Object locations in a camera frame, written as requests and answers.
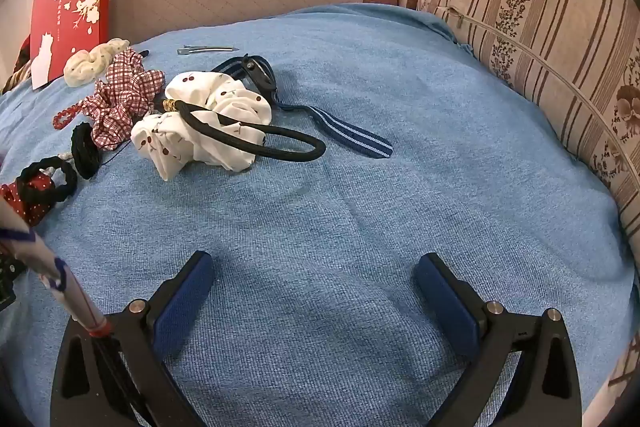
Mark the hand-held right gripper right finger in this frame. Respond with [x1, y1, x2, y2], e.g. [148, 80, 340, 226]
[412, 253, 584, 427]

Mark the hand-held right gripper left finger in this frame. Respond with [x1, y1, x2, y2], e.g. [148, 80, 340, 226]
[51, 251, 215, 427]

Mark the red dotted scrunchie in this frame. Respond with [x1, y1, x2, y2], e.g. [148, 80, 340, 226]
[0, 173, 52, 226]

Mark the thin black hair tie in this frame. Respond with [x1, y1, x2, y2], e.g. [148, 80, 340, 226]
[17, 160, 79, 208]

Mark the thick black hair tie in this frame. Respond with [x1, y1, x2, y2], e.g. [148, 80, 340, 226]
[70, 122, 104, 180]

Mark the red bead bracelet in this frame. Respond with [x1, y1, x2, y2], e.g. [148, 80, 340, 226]
[53, 104, 97, 130]

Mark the blue striped headband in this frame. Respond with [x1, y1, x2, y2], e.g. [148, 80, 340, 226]
[212, 54, 394, 160]

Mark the long black hair tie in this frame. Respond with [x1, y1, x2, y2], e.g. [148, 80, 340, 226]
[162, 99, 327, 163]

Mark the white cherry print scrunchie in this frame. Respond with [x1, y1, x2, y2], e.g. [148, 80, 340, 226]
[130, 70, 274, 182]

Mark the red plaid scrunchie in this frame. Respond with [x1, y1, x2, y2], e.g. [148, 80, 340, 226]
[81, 49, 166, 150]

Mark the red flowered box lid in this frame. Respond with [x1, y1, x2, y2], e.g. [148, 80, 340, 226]
[30, 0, 114, 90]

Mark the blue blanket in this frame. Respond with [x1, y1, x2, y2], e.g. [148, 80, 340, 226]
[0, 3, 633, 427]

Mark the dark striped cloth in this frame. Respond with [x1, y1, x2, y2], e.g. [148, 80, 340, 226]
[0, 36, 34, 94]

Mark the cream scrunchie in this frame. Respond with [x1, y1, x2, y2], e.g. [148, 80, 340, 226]
[64, 38, 131, 87]

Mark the silver hair clip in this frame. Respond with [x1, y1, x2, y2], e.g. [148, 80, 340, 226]
[176, 45, 234, 56]

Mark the square striped floral pillow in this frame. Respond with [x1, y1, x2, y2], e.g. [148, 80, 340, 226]
[417, 0, 640, 255]

